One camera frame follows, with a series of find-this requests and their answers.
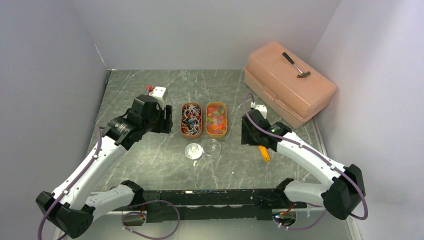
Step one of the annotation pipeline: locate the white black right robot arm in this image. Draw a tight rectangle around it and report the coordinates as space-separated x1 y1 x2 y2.
241 109 367 220

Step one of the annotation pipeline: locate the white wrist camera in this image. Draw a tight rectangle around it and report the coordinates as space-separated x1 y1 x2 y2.
250 103 268 119
146 85 168 108

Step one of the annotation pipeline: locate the peach plastic toolbox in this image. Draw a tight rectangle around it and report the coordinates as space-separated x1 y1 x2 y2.
243 41 337 129

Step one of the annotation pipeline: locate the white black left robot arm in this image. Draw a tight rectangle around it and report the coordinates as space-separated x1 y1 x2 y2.
36 91 173 240

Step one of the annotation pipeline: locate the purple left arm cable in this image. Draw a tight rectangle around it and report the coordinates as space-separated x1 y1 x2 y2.
37 125 180 240

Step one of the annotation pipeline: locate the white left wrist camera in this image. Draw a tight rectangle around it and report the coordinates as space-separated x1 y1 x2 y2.
146 85 168 108

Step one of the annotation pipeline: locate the pink oval lollipop tray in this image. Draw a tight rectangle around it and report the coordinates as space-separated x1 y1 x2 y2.
179 102 203 139

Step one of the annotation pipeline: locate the yellow oval gummy tray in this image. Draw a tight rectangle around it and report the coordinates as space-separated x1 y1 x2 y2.
205 102 228 139

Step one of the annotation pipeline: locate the clear plastic jar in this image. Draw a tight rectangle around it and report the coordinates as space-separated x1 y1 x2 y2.
201 138 222 158

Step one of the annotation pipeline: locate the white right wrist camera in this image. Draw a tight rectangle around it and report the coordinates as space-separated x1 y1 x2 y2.
250 103 268 119

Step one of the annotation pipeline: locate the round metal jar lid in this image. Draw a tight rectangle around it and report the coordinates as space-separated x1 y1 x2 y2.
184 143 204 161

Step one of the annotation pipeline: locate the yellow plastic scoop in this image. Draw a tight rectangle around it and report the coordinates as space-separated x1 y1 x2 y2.
258 145 271 163

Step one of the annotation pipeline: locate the black handled hammer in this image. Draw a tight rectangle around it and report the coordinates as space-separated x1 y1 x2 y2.
282 52 311 79

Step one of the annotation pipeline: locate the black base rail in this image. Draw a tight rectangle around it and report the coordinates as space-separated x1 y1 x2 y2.
143 188 307 223

